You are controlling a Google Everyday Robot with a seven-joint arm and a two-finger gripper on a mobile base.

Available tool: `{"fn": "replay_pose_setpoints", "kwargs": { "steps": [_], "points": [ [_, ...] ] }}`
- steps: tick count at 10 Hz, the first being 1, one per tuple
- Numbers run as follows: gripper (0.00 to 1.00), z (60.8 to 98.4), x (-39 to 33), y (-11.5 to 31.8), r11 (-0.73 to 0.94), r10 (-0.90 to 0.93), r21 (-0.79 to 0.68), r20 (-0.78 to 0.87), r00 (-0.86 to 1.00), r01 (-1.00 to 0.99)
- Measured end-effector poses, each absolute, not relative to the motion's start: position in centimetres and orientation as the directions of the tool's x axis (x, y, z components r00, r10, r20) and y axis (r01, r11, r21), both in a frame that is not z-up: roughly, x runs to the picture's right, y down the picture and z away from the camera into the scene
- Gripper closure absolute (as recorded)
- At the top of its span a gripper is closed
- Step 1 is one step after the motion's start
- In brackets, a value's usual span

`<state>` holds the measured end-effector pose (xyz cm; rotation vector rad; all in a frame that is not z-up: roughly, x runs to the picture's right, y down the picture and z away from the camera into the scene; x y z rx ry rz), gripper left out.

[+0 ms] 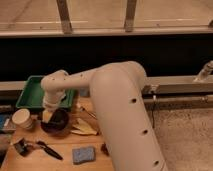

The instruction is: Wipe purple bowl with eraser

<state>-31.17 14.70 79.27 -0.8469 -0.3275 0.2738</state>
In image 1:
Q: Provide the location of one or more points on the brown pine cone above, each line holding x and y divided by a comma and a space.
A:
104, 149

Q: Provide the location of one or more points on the dark purple bowl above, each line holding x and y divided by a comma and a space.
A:
57, 123

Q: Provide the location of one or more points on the blue sponge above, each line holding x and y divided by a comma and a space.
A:
83, 154

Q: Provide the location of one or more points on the black binder clip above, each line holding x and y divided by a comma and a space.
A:
21, 147

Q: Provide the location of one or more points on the white paper cup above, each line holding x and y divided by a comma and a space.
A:
22, 118

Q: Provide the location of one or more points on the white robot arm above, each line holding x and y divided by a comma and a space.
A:
116, 95

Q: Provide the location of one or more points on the green plastic tray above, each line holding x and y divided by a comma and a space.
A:
32, 94

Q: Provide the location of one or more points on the black handled brush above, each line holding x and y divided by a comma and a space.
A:
49, 150

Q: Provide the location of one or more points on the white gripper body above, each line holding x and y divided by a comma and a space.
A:
51, 101

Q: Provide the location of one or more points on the blue box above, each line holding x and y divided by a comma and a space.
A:
6, 124

